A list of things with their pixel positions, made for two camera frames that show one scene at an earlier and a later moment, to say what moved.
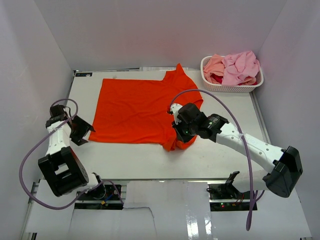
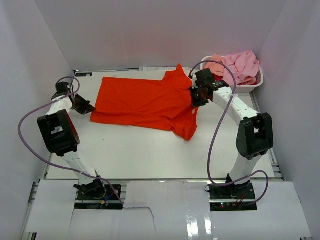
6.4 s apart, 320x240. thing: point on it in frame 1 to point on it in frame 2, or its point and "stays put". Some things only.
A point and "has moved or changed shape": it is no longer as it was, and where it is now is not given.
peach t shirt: x=214 y=66 stays put
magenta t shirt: x=218 y=78 stays put
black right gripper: x=177 y=128 to x=195 y=103
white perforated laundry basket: x=237 y=88 stays put
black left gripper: x=85 y=127 to x=86 y=107
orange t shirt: x=136 y=110 has moved or changed shape
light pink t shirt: x=238 y=67 stays put
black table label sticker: x=88 y=74 stays put
